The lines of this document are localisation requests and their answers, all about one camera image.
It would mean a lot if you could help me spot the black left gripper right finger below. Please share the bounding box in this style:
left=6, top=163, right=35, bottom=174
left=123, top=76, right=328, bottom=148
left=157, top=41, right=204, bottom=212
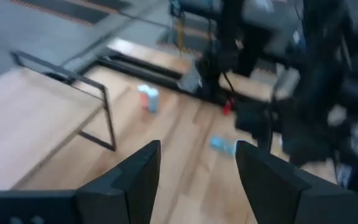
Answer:
left=234, top=139, right=313, bottom=224

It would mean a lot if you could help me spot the black floor mat orange edge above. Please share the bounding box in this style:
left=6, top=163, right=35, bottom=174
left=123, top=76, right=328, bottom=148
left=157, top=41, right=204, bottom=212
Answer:
left=9, top=0, right=133, bottom=26

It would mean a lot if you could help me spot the black aluminium table frame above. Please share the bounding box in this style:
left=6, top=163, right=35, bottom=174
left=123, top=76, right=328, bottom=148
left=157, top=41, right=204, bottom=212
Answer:
left=82, top=52, right=291, bottom=108

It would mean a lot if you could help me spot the red cable connector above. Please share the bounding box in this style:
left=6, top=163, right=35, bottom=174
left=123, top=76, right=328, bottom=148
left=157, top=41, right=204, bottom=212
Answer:
left=222, top=98, right=236, bottom=116

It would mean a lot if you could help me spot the white bottle right side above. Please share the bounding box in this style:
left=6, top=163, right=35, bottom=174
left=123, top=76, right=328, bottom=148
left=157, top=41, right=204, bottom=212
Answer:
left=146, top=86, right=160, bottom=113

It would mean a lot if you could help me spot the small blue medicine bottle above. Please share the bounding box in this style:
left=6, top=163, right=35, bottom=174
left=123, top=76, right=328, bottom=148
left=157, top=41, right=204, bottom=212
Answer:
left=209, top=135, right=237, bottom=156

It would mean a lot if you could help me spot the small red medicine bottle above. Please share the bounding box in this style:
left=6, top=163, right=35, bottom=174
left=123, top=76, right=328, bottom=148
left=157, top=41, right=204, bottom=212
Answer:
left=137, top=84, right=150, bottom=110

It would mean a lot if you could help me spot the yellow floor cable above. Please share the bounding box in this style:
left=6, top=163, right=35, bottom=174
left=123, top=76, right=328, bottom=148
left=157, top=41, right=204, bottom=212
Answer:
left=176, top=20, right=186, bottom=52

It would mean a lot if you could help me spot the wooden shelf black metal frame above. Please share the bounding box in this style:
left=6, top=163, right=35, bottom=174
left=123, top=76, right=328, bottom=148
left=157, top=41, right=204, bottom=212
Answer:
left=0, top=49, right=117, bottom=191

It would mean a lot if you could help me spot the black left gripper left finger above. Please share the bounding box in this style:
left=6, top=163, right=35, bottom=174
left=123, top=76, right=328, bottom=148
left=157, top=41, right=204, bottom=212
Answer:
left=75, top=139, right=162, bottom=224

